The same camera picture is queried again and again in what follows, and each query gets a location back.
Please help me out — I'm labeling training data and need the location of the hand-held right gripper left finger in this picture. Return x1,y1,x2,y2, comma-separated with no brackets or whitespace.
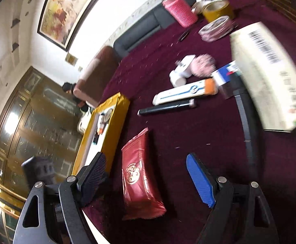
12,151,111,244

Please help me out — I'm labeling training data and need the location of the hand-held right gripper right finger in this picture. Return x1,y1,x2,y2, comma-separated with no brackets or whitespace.
186,153,281,244

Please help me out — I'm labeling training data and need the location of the red foil packet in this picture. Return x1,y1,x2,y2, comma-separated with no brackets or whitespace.
121,127,167,220

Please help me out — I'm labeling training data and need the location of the yellow cardboard box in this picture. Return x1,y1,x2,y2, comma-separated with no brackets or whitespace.
72,92,130,181

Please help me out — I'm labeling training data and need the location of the pink fluffy plush item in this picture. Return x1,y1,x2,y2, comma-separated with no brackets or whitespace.
191,53,216,77

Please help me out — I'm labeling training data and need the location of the dark wooden glass cabinet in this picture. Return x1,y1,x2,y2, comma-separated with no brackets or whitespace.
0,66,87,244

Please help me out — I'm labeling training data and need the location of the burgundy tablecloth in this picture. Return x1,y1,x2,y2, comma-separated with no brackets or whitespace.
82,0,296,244

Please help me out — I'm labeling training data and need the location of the small white bottle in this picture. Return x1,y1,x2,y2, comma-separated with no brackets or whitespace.
98,114,108,134

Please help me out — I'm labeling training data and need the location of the black curved strip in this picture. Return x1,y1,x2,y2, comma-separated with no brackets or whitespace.
233,81,259,171

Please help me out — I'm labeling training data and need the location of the black slim stick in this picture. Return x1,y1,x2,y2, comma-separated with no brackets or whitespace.
138,99,197,116

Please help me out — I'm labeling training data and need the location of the brown upholstered chair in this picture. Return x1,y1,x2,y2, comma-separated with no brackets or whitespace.
77,46,120,108

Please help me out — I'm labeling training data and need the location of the small white cylinder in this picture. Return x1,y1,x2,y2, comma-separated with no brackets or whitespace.
169,71,186,87

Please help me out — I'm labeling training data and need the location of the blue white small box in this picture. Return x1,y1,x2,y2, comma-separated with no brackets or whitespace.
211,60,241,87

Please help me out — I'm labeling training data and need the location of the large white barcoded box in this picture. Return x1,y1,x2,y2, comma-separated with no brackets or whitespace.
230,22,296,133

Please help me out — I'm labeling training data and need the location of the black pen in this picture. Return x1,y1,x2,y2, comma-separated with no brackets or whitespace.
178,29,191,42

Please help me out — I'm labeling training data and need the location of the clear pink pencil case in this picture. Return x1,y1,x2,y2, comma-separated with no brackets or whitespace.
198,16,236,42

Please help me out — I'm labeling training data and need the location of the dark grey sofa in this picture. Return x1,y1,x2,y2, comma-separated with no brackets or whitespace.
113,0,240,59

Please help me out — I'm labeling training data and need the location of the framed horse painting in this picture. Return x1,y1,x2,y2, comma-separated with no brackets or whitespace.
37,0,118,52

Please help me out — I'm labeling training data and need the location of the yellow packing tape roll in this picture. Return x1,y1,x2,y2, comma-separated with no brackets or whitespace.
202,0,234,23

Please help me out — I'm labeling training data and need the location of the pink knit-sleeved bottle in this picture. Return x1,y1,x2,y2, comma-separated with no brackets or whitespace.
162,0,198,28

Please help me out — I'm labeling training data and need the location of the gold wall plaque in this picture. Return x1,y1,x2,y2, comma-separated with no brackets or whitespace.
65,53,78,66

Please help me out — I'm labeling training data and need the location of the white wall charger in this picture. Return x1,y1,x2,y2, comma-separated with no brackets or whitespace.
176,54,197,78

